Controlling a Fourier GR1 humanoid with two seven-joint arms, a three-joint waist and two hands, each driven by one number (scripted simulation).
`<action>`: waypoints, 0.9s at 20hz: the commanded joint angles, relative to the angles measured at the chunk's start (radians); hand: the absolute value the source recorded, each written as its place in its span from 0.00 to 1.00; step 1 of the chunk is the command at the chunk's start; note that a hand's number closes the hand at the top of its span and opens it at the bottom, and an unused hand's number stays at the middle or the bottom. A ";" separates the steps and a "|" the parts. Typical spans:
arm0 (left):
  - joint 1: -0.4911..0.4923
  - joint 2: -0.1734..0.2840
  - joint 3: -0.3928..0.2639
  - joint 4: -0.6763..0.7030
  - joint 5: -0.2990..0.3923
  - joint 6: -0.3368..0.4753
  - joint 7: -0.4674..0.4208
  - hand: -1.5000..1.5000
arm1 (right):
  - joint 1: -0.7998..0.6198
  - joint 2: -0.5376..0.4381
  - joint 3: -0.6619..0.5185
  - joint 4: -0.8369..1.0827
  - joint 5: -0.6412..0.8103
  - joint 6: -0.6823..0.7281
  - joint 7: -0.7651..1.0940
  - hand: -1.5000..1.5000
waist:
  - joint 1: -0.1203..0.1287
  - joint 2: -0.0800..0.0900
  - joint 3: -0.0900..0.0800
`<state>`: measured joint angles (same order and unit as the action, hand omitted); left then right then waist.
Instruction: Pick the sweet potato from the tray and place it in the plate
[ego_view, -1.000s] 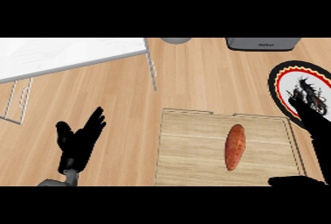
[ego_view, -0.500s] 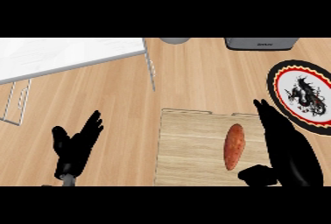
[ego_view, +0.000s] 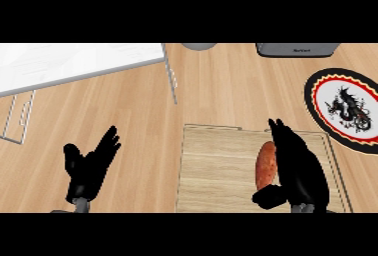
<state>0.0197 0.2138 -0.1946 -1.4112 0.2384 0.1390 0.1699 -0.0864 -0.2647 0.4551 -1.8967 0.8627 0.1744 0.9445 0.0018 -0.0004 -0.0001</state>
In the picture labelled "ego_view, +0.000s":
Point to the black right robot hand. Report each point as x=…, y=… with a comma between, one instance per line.
x=299, y=166

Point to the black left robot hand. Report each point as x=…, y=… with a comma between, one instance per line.
x=88, y=170

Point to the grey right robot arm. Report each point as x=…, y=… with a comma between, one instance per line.
x=301, y=208

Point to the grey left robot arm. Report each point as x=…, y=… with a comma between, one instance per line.
x=78, y=206

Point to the orange sweet potato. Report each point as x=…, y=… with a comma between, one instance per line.
x=265, y=165

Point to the pale wooden tray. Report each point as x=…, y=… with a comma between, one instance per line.
x=221, y=173

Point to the dragon print plate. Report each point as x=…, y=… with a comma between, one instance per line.
x=347, y=108

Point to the dark grey appliance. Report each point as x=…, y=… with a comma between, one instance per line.
x=295, y=49

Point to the grey round object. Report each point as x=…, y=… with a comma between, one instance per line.
x=197, y=46

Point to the white shelf with metal frame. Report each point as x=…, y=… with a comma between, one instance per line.
x=63, y=66

